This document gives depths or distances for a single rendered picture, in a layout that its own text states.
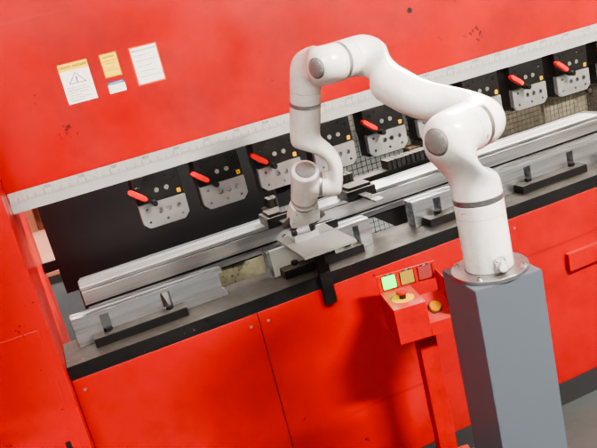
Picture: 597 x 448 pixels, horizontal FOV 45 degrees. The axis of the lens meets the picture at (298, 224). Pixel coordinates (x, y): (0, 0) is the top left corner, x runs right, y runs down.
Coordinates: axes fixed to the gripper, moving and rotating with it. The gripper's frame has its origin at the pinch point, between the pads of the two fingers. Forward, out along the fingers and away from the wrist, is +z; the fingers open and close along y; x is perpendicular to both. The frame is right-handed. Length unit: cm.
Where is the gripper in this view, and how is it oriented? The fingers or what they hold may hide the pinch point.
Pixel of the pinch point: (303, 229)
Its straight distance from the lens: 241.3
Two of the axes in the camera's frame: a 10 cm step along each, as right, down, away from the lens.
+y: -9.3, 2.9, -2.2
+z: -0.1, 5.7, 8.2
